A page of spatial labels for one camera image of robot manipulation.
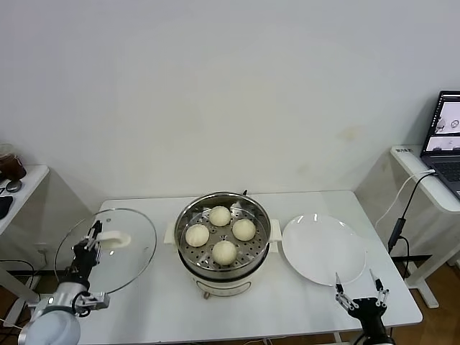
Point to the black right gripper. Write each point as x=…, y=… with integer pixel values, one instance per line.
x=368, y=311

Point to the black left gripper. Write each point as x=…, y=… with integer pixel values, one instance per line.
x=82, y=262

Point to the white steamed baozi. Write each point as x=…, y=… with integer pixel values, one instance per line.
x=220, y=216
x=197, y=235
x=244, y=230
x=224, y=252

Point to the stainless steel steamer basket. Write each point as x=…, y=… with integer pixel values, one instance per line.
x=223, y=271

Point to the white round plate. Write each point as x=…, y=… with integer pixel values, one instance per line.
x=323, y=248

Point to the small grey round disc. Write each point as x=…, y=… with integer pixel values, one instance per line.
x=14, y=186

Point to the brown jar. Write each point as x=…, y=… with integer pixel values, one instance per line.
x=12, y=169

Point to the white side desk with label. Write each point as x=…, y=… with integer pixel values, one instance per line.
x=424, y=187

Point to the small printed label sticker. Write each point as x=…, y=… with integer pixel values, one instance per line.
x=404, y=150

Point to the black cooker power plug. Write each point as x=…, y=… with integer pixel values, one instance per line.
x=246, y=193

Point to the grey open laptop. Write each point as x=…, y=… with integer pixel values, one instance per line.
x=445, y=161

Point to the white wall power outlet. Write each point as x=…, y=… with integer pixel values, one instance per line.
x=43, y=248

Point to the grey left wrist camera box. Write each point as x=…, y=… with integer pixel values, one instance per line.
x=97, y=301

